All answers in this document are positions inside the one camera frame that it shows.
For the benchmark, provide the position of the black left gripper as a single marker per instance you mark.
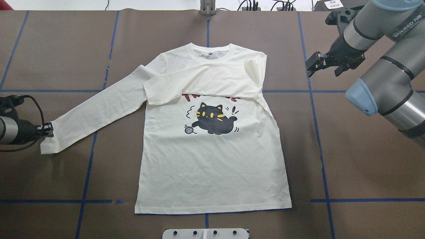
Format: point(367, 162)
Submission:
point(26, 129)

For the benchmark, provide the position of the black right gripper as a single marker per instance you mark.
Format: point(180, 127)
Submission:
point(342, 49)

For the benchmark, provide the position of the cream long-sleeve cat shirt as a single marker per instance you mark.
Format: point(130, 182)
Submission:
point(210, 141)

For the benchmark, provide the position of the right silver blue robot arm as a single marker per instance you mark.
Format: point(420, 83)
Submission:
point(384, 88)

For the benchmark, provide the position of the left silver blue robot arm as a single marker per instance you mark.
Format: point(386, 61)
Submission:
point(9, 130)

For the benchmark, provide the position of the black box with label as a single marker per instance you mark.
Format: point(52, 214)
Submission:
point(330, 5)

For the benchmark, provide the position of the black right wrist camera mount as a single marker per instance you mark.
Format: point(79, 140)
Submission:
point(341, 18)

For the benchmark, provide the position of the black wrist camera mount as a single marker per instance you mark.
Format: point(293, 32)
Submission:
point(341, 18)
point(8, 106)

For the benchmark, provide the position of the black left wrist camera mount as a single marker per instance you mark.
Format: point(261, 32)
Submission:
point(8, 106)

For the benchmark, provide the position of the aluminium frame post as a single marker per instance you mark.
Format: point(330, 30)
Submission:
point(207, 7)

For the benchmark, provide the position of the white camera pole with base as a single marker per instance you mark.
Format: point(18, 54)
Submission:
point(207, 233)

